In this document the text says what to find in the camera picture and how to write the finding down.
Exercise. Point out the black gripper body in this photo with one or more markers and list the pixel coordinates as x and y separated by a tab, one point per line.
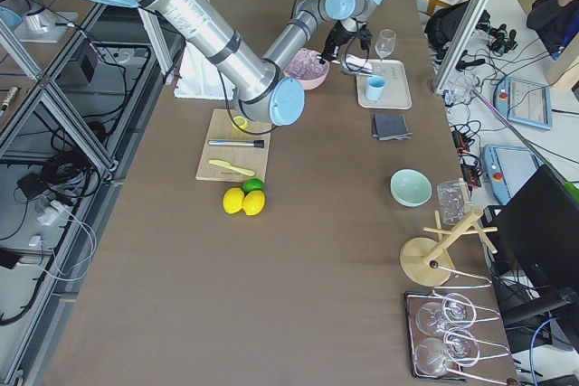
336	38

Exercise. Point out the stainless steel ice scoop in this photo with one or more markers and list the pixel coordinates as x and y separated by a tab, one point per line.
352	65

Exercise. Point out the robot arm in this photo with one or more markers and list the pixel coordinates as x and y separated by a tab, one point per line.
262	92

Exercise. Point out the pile of clear ice cubes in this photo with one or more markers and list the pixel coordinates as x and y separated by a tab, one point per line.
305	66

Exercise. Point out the light blue cup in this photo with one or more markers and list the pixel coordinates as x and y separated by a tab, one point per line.
374	87

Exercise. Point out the wooden cup stand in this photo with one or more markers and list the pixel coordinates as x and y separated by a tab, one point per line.
428	263

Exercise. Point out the pink bowl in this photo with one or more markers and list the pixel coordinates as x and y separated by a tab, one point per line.
311	84

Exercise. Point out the clear wine glass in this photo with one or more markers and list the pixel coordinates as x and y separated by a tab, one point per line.
385	43

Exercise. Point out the cream serving tray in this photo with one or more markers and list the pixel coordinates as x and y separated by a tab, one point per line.
396	94

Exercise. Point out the grey folded cloth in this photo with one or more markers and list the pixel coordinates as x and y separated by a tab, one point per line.
390	127

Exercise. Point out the halved lemon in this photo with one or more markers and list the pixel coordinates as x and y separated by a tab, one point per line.
240	122

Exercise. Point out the steel muddler black tip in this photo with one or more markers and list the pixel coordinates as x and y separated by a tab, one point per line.
237	143

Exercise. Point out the black backpack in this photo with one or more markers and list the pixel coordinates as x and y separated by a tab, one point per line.
442	26

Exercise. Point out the bamboo cutting board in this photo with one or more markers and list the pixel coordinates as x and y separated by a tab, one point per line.
248	157

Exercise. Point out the green lime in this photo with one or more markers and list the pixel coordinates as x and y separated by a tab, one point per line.
253	184

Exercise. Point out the yellow plastic knife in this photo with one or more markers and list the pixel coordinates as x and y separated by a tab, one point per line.
229	166

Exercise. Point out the light green bowl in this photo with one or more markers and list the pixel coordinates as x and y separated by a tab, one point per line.
410	188

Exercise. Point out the lower whole lemon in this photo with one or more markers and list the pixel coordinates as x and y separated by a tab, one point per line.
254	202

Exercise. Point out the whole lemon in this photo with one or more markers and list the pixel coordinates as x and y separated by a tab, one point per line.
233	200
254	202

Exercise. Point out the upper whole lemon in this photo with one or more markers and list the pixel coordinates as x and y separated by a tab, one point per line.
233	200

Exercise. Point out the glass jar on stand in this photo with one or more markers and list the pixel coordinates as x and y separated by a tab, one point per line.
453	205

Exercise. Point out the upper teach pendant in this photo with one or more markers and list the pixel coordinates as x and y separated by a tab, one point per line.
524	102

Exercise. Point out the teach pendant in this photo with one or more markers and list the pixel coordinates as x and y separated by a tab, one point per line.
508	168
524	102

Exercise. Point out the lower teach pendant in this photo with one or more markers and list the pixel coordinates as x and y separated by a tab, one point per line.
508	168

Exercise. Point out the black monitor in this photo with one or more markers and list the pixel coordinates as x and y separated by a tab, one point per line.
535	271

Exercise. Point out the upper wine glass in rack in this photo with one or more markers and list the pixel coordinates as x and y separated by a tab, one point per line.
442	313

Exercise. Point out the wine glass in rack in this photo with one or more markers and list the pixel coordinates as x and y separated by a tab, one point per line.
450	356
442	313

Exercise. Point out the lower wine glass in rack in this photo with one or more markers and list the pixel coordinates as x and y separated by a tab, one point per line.
450	356

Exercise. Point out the aluminium frame post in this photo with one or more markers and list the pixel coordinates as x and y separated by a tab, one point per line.
458	44

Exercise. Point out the black frame at edge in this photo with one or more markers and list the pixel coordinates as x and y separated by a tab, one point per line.
412	302

